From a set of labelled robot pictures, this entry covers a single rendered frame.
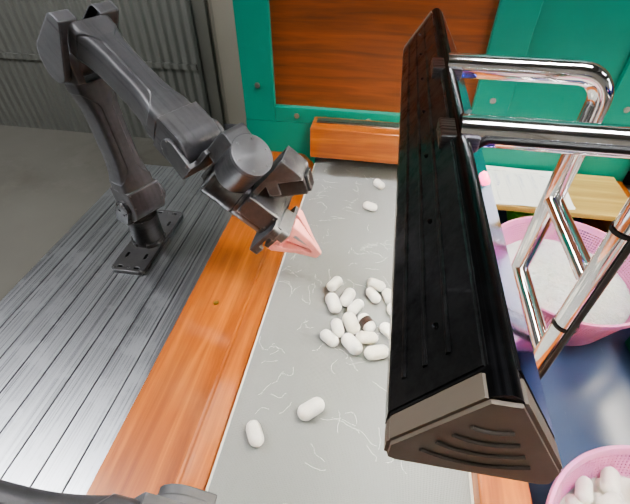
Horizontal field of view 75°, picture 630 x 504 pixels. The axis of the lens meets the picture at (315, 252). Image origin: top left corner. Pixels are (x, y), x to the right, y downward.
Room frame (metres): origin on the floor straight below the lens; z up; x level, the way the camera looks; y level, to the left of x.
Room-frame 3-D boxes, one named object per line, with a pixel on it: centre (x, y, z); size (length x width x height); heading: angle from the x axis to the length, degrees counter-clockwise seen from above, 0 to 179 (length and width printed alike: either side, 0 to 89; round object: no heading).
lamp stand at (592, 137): (0.36, -0.20, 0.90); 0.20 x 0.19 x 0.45; 170
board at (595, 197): (0.72, -0.47, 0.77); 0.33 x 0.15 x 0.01; 80
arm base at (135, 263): (0.67, 0.36, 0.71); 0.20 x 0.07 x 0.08; 170
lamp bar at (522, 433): (0.38, -0.13, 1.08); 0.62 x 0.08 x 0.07; 170
